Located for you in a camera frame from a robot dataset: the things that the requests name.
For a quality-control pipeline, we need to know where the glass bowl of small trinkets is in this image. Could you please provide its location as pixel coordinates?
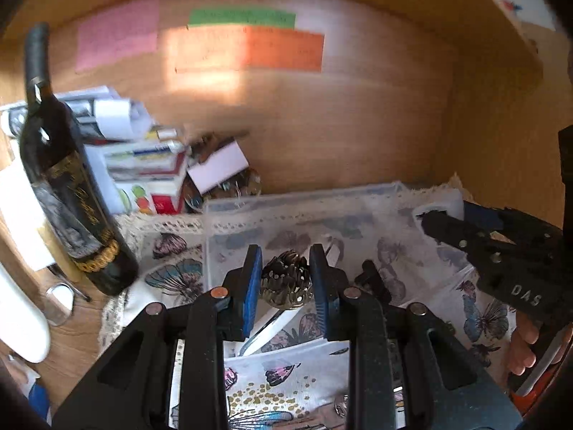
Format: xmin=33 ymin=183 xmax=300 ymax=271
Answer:
xmin=183 ymin=168 xmax=263 ymax=213

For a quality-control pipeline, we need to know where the small glass jar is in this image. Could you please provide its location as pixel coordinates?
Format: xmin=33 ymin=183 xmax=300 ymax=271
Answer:
xmin=41 ymin=281 xmax=74 ymax=327

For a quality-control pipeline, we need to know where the white folded card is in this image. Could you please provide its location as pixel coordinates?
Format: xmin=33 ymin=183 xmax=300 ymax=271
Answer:
xmin=186 ymin=143 xmax=250 ymax=194

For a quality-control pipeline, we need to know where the black clip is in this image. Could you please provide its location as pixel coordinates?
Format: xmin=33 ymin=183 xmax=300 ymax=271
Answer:
xmin=353 ymin=259 xmax=395 ymax=307

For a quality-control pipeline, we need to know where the blue object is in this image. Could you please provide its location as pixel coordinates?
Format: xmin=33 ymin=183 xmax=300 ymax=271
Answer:
xmin=28 ymin=383 xmax=51 ymax=422

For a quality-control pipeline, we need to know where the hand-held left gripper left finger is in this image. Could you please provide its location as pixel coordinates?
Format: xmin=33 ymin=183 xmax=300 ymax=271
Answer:
xmin=53 ymin=244 xmax=263 ymax=430

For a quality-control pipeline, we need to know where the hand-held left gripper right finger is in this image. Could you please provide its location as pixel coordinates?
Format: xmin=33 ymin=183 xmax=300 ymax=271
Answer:
xmin=310 ymin=244 xmax=525 ymax=430

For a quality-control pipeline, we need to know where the person's right hand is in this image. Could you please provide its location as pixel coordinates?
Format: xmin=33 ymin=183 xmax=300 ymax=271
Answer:
xmin=507 ymin=311 xmax=561 ymax=379

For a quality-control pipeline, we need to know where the green paper note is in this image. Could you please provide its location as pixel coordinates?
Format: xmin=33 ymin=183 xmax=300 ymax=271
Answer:
xmin=188 ymin=6 xmax=297 ymax=29

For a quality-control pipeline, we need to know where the pile of papers and boxes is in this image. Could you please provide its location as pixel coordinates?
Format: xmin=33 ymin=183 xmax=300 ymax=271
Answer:
xmin=0 ymin=84 xmax=189 ymax=216

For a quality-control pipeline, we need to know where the dark wine bottle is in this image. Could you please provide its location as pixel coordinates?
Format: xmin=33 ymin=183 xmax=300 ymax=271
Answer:
xmin=19 ymin=22 xmax=139 ymax=297

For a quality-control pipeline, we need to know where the white curved plastic object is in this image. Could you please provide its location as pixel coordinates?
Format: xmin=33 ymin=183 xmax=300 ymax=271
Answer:
xmin=0 ymin=262 xmax=51 ymax=364

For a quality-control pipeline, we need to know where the white pen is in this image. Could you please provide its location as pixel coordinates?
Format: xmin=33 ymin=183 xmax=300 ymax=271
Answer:
xmin=242 ymin=308 xmax=298 ymax=357

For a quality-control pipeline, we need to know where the pink paper note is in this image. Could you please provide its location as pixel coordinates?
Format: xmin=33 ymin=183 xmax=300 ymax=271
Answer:
xmin=75 ymin=0 xmax=161 ymax=73

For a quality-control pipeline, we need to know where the orange paper note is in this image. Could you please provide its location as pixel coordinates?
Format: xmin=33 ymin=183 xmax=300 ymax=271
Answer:
xmin=174 ymin=27 xmax=325 ymax=73

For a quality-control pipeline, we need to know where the butterfly print tablecloth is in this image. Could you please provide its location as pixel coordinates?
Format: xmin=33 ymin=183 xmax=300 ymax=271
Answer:
xmin=98 ymin=175 xmax=520 ymax=430

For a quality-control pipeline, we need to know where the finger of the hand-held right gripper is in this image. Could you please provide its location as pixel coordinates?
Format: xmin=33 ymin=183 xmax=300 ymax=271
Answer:
xmin=462 ymin=200 xmax=509 ymax=236
xmin=415 ymin=208 xmax=477 ymax=256

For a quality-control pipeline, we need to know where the clear plastic storage box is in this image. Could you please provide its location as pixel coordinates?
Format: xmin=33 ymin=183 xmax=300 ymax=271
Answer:
xmin=203 ymin=181 xmax=476 ymax=361

